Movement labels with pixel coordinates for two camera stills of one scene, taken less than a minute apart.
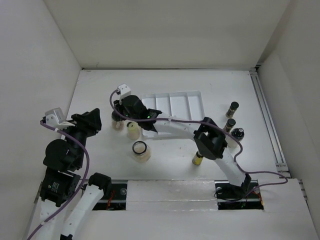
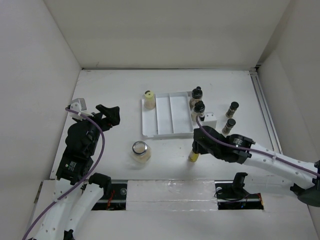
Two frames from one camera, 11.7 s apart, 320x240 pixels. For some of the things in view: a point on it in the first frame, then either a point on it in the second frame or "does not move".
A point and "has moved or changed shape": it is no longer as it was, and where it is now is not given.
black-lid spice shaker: [232, 109] does not move
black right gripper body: [123, 110] -> [199, 148]
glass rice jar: [141, 151] does not move
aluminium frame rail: [270, 126] does not move
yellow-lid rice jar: [133, 130] -> [149, 99]
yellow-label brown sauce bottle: [197, 159] -> [193, 157]
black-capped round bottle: [238, 133] has moved or changed shape
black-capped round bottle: [117, 121] -> [196, 95]
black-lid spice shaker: [230, 123] does not move
